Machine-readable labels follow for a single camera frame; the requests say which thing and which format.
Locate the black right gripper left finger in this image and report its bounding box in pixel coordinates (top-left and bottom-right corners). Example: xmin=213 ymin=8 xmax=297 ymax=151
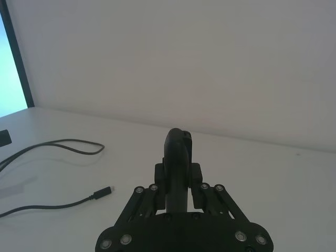
xmin=114 ymin=162 xmax=169 ymax=229

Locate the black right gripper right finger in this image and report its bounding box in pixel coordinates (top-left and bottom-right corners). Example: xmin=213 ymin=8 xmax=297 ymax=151
xmin=187 ymin=162 xmax=250 ymax=227

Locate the small black box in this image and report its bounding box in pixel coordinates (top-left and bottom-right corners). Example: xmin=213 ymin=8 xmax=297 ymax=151
xmin=0 ymin=129 xmax=13 ymax=148

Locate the bright pale panel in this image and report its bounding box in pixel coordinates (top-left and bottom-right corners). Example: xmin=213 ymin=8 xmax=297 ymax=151
xmin=0 ymin=9 xmax=28 ymax=118

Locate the black cable with plug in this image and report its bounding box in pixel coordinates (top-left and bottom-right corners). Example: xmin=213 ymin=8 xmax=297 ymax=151
xmin=0 ymin=185 xmax=115 ymax=218

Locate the thin black looped cable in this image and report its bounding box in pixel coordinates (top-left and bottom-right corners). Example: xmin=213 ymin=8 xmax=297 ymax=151
xmin=0 ymin=139 xmax=105 ymax=173

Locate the dark frame strip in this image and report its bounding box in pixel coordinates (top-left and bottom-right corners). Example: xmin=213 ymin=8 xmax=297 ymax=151
xmin=0 ymin=0 xmax=36 ymax=108

